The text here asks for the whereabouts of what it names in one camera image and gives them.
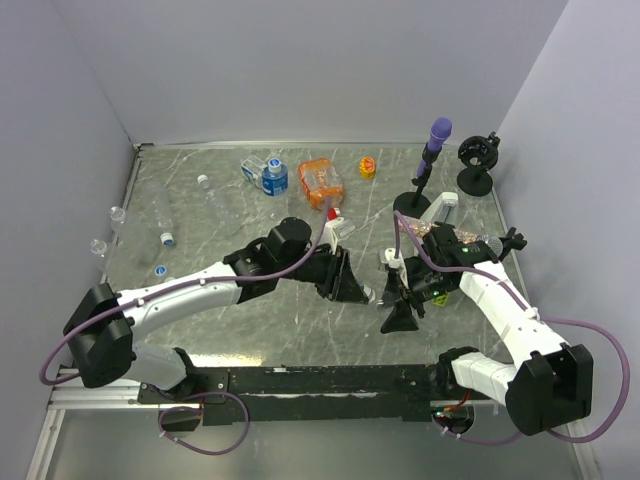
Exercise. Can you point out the clear bottle blue ring cap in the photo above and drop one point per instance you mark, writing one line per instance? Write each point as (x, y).
(160, 211)

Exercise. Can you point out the purple microphone on stand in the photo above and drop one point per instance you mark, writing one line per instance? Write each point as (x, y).
(414, 204)

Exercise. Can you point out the green toy brick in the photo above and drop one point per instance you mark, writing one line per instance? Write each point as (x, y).
(441, 300)

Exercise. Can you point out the yellow orange bottle cap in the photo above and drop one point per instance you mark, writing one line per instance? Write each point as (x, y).
(367, 167)

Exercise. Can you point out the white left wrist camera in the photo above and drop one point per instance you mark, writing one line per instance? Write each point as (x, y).
(336, 229)

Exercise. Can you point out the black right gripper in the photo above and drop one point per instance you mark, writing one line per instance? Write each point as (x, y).
(400, 318)

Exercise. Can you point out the blue Pocari bottle cap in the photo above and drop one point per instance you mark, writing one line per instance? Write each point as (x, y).
(160, 270)

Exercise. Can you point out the blue water bottle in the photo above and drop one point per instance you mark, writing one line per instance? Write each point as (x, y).
(271, 176)

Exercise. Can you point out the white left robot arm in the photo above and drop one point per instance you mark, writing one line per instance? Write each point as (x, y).
(108, 330)

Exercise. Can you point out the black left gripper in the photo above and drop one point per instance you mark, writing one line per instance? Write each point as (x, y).
(346, 287)

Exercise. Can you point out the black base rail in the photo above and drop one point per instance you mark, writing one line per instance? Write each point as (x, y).
(305, 393)

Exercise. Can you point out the black empty microphone stand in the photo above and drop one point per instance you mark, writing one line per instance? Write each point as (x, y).
(478, 154)

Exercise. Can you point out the clear Pocari bottle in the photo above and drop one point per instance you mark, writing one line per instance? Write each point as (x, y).
(118, 219)

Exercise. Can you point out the clear bottle front white cap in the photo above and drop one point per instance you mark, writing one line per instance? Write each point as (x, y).
(102, 254)

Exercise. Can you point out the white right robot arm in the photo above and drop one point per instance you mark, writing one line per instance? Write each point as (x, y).
(548, 383)

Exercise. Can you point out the white rectangular device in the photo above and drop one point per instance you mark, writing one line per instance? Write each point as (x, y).
(443, 209)

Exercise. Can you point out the glitter silver microphone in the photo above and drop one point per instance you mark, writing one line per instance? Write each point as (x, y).
(420, 228)

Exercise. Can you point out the orange plastic bottle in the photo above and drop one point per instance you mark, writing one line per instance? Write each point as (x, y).
(320, 182)

